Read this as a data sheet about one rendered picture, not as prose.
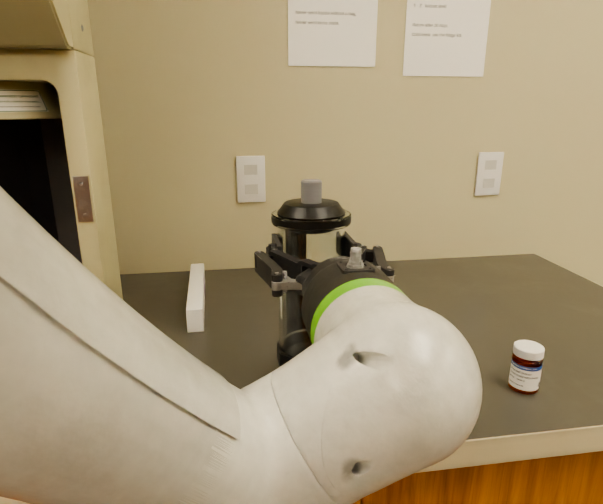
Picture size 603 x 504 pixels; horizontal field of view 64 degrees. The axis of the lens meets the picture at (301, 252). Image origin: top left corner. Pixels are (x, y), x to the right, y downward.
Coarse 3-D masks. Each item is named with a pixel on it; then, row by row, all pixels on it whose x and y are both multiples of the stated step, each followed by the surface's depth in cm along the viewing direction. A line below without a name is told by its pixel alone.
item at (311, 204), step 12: (312, 180) 63; (312, 192) 63; (288, 204) 63; (300, 204) 63; (312, 204) 63; (324, 204) 63; (336, 204) 63; (288, 216) 62; (300, 216) 61; (312, 216) 61; (324, 216) 61; (336, 216) 62
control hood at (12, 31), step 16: (0, 0) 58; (16, 0) 58; (32, 0) 58; (48, 0) 58; (64, 0) 63; (0, 16) 59; (16, 16) 60; (32, 16) 60; (48, 16) 60; (64, 16) 63; (0, 32) 61; (16, 32) 62; (32, 32) 62; (48, 32) 62; (64, 32) 63; (16, 48) 65; (32, 48) 65; (48, 48) 65; (64, 48) 65
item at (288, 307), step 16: (288, 240) 63; (304, 240) 61; (320, 240) 62; (336, 240) 63; (304, 256) 62; (320, 256) 62; (336, 256) 63; (288, 304) 65; (288, 320) 66; (288, 336) 66; (304, 336) 65; (288, 352) 67
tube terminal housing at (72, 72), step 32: (0, 64) 66; (32, 64) 66; (64, 64) 67; (64, 96) 68; (96, 96) 77; (64, 128) 69; (96, 128) 76; (96, 160) 75; (96, 192) 75; (96, 224) 74; (96, 256) 76
